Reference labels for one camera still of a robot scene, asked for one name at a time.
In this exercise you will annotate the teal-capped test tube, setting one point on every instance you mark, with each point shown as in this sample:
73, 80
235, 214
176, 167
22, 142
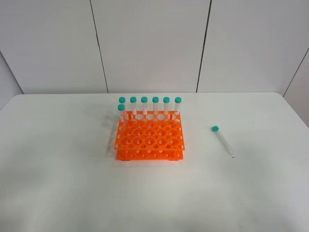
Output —
223, 141

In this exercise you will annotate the row tube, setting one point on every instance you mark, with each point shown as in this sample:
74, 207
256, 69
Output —
155, 101
144, 101
166, 101
122, 100
178, 101
133, 101

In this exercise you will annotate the orange test tube rack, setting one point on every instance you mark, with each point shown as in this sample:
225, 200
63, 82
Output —
150, 137

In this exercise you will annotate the front-left teal-capped racked tube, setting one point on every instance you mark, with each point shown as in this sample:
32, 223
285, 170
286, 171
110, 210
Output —
122, 110

